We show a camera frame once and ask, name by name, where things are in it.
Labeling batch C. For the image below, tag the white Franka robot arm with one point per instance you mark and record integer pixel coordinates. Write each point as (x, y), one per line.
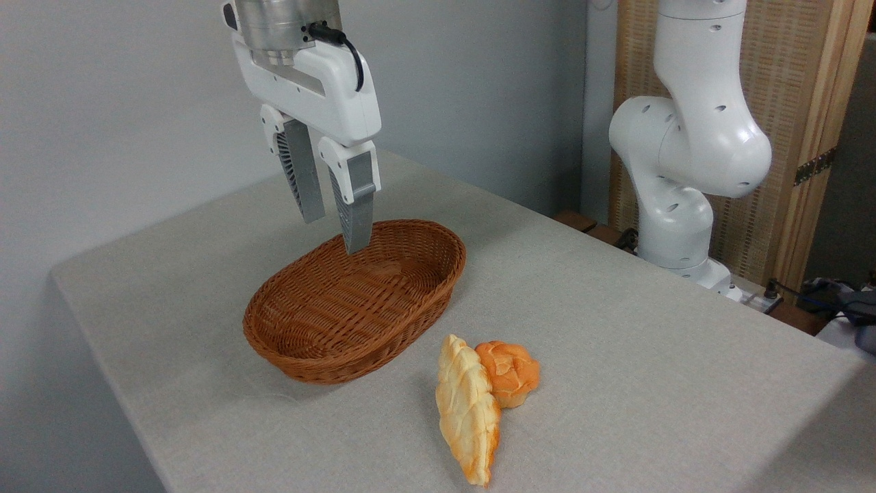
(691, 137)

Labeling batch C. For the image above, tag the black power plug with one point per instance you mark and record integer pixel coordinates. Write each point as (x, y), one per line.
(772, 296)

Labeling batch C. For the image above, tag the round orange bread bun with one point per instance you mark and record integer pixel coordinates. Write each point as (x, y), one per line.
(512, 373)

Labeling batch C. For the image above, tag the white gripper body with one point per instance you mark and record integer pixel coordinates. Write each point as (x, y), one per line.
(328, 89)

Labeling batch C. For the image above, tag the brown wooden base block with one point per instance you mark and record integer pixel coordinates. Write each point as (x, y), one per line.
(582, 222)

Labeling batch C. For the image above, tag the long pale braided bread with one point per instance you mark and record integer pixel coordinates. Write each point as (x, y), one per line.
(469, 411)

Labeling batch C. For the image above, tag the dark metal screen hinge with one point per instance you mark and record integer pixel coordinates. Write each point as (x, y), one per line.
(813, 166)

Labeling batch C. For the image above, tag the brown wicker oval basket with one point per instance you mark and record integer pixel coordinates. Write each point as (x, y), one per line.
(342, 308)

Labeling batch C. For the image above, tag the grey tablecloth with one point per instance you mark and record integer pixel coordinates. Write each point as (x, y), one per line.
(616, 356)

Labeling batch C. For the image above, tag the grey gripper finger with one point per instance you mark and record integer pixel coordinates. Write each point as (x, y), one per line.
(357, 212)
(301, 171)

